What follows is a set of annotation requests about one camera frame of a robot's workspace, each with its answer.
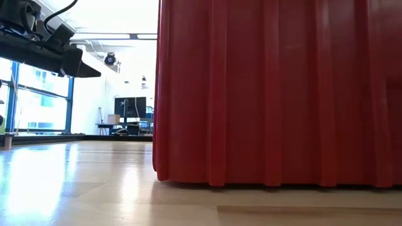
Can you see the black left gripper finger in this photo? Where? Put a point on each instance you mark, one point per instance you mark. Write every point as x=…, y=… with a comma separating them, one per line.
x=77, y=66

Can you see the red plastic bin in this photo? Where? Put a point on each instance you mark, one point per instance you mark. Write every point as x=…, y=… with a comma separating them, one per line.
x=267, y=94

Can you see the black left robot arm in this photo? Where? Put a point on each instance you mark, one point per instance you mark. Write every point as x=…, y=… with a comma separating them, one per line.
x=15, y=12

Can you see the round black hanging device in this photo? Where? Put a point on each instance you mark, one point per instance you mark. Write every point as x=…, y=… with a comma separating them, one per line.
x=110, y=59

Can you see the white overhead light bar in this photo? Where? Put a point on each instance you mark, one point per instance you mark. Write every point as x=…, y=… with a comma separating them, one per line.
x=125, y=36

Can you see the cardboard box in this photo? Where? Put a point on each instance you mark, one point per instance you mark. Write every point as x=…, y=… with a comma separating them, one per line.
x=113, y=119

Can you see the blue background table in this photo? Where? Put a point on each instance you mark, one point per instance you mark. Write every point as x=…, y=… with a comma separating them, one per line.
x=106, y=125

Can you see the dark background monitor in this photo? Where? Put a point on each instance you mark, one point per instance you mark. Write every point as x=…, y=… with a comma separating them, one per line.
x=130, y=106

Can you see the dark box under table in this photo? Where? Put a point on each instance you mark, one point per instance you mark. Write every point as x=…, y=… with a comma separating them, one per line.
x=133, y=129

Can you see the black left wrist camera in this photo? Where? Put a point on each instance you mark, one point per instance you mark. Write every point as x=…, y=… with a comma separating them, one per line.
x=59, y=36

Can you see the blue window frame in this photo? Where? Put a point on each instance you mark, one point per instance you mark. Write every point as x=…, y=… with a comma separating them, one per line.
x=69, y=103

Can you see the small dark wall fixture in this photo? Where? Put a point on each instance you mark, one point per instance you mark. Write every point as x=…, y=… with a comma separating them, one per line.
x=144, y=78

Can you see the black aluminium table frame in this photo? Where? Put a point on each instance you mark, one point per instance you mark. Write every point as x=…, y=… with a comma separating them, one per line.
x=63, y=138

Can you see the brown post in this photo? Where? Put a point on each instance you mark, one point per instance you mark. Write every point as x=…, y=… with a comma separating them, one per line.
x=7, y=142

